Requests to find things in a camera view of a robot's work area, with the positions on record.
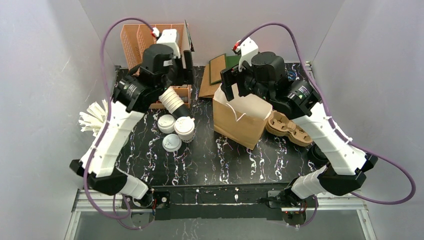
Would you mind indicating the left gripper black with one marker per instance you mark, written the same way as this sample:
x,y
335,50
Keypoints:
x,y
187,66

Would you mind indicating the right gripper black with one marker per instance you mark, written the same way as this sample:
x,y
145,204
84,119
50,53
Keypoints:
x,y
227,81

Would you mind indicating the stack of paper cups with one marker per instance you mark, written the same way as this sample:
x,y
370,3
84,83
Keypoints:
x,y
174,104

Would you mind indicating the tan paper bag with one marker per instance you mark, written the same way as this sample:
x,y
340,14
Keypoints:
x,y
242,119

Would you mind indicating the single white lid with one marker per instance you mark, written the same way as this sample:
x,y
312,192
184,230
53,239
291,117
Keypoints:
x,y
184,125

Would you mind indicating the single paper cup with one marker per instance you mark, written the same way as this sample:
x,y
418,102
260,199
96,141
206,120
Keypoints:
x,y
187,138

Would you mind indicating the cardboard two-cup carrier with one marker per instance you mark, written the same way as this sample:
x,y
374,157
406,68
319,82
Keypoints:
x,y
279,125

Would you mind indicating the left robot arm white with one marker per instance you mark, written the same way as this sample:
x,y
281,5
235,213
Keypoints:
x,y
98,164

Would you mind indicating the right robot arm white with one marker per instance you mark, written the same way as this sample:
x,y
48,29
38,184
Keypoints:
x,y
346,170

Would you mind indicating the dark green paper bag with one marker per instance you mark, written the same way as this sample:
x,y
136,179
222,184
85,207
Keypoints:
x,y
219,63

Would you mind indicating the brown kraft paper bag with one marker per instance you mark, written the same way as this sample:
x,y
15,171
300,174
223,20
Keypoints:
x,y
206,90

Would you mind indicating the blue cap small item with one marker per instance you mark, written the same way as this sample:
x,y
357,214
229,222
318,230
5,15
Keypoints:
x,y
185,99

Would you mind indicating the white folder in organizer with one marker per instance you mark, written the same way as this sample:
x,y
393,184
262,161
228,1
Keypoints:
x,y
189,41

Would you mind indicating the stack of white lids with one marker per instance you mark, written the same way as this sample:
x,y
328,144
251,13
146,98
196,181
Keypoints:
x,y
166,124

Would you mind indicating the pink desk file organizer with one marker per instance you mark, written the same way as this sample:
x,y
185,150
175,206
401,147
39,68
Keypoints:
x,y
135,38

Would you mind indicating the loose white lid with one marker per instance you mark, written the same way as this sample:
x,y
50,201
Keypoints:
x,y
171,143

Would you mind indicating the white wrapped straws bundle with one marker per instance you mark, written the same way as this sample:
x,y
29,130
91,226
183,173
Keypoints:
x,y
94,118

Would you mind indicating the black round lid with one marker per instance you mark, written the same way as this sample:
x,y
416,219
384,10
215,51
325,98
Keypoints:
x,y
316,156

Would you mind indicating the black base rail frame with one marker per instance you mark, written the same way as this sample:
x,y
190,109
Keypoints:
x,y
225,212

